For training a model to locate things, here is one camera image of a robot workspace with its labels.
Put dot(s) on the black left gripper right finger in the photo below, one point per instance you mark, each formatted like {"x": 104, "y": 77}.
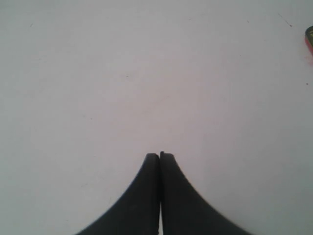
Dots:
{"x": 183, "y": 210}

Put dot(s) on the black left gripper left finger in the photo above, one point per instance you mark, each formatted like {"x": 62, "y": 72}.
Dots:
{"x": 137, "y": 211}

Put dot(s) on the gold tin lid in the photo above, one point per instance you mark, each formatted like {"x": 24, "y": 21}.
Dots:
{"x": 309, "y": 38}

